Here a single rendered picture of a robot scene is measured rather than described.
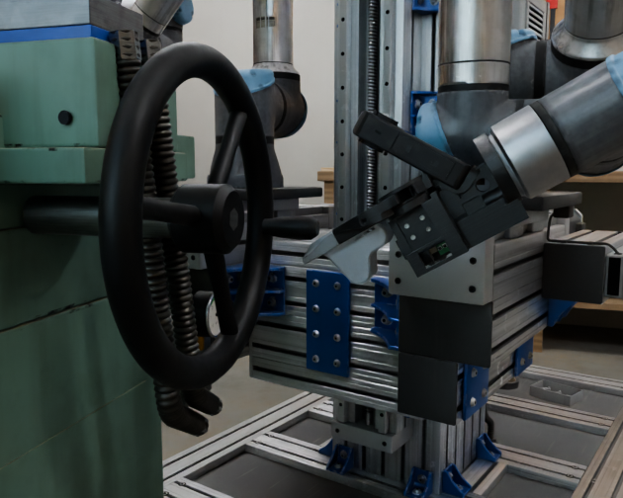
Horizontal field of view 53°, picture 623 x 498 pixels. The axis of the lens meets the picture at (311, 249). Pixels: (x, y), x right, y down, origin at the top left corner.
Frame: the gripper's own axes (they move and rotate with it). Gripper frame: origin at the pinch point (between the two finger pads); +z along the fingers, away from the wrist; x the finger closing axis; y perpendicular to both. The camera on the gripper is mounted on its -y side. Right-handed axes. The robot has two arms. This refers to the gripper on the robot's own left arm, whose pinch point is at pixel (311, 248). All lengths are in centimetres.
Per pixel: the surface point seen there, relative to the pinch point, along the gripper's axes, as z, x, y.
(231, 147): -0.2, -6.8, -11.4
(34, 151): 11.6, -16.5, -17.7
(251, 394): 98, 155, 33
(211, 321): 21.1, 13.2, 1.5
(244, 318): 7.9, -4.9, 2.8
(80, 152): 7.9, -16.5, -15.4
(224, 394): 106, 152, 28
